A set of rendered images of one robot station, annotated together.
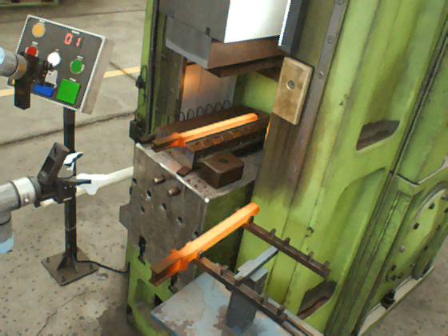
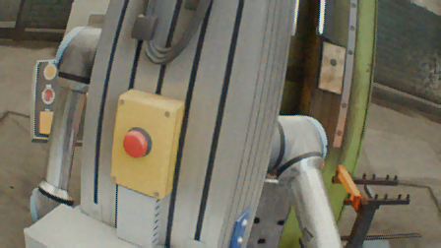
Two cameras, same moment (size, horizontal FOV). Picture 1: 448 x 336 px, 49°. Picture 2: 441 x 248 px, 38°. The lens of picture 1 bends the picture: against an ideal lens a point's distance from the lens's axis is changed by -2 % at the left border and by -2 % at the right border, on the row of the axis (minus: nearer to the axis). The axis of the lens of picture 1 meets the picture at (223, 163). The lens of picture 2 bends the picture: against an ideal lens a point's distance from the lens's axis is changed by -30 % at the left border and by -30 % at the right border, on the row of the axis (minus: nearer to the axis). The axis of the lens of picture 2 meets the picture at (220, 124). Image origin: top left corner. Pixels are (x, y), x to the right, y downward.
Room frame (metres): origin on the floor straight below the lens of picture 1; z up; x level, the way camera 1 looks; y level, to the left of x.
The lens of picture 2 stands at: (-0.44, 1.91, 1.77)
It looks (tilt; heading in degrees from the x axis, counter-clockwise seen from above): 16 degrees down; 317
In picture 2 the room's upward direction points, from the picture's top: 11 degrees clockwise
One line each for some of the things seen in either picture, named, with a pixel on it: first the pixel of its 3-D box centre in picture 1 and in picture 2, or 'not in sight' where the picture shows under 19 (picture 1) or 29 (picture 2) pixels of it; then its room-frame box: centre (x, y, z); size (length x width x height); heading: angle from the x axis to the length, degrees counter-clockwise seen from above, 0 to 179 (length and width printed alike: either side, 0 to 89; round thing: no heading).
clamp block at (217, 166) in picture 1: (222, 170); not in sight; (1.35, 0.00, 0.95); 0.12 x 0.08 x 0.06; 139
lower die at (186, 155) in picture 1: (219, 132); not in sight; (1.58, 0.04, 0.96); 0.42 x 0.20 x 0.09; 139
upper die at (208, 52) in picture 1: (236, 35); not in sight; (1.58, 0.04, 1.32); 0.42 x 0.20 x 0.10; 139
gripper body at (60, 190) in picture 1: (51, 185); not in sight; (1.07, 0.45, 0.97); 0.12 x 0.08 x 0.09; 139
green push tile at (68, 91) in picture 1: (69, 91); not in sight; (1.58, 0.59, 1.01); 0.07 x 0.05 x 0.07; 74
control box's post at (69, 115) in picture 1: (69, 174); not in sight; (1.72, 0.64, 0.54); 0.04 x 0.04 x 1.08; 49
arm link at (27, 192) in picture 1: (23, 192); not in sight; (1.00, 0.50, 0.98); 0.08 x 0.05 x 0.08; 49
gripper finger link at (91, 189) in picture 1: (92, 185); not in sight; (1.10, 0.34, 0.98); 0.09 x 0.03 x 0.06; 103
